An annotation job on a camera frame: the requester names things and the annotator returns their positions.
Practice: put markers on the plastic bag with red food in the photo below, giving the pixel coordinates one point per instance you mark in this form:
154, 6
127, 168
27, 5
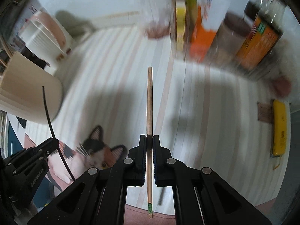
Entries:
284, 73

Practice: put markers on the clear plastic organizer bin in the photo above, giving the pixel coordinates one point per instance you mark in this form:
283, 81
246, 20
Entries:
181, 25

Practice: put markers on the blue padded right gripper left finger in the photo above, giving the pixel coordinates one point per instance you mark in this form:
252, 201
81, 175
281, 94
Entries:
137, 169

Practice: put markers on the wooden chopstick green band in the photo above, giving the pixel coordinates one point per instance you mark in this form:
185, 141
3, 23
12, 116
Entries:
149, 144

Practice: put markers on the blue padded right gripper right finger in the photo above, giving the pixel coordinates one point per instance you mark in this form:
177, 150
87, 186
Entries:
162, 170

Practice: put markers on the pink striped tablecloth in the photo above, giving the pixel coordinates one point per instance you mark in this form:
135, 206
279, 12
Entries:
206, 117

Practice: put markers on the white blue carton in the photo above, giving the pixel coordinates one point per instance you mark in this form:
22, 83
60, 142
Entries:
213, 14

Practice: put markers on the orange packet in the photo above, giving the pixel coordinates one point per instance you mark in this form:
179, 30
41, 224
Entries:
201, 40

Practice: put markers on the pink white electric kettle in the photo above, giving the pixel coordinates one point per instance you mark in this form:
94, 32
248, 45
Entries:
46, 38

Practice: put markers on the beige cylindrical utensil holder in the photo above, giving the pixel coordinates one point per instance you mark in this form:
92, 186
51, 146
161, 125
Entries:
23, 87

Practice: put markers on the brown lidded spice jar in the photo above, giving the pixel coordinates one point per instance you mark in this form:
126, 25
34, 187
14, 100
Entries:
229, 38

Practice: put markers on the yellow rectangular box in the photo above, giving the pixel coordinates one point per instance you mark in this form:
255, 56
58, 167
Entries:
279, 128

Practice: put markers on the plastic bag with dried food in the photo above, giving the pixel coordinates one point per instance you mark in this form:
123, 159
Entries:
154, 17

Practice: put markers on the small brown card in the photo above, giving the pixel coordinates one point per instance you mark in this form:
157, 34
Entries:
264, 112

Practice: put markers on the thin black chopstick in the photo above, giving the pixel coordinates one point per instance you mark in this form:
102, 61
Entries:
53, 135

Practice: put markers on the soy sauce bottle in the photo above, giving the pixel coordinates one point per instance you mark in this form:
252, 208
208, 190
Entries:
265, 17

